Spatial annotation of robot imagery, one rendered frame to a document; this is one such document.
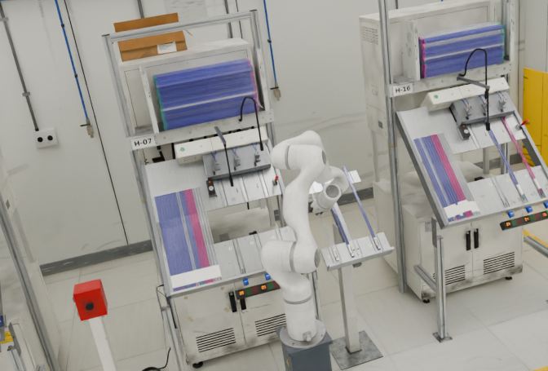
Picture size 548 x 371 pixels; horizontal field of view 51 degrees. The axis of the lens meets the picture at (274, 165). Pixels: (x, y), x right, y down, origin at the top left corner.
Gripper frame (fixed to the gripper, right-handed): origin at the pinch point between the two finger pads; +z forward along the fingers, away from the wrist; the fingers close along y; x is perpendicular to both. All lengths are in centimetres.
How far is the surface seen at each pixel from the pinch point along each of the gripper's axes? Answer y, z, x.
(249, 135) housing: 22, 5, -50
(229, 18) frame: 21, -29, -101
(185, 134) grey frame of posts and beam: 55, 3, -58
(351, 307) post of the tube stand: -11, 38, 48
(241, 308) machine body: 44, 56, 30
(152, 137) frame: 72, 2, -60
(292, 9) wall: -56, 89, -179
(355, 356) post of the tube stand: -10, 54, 73
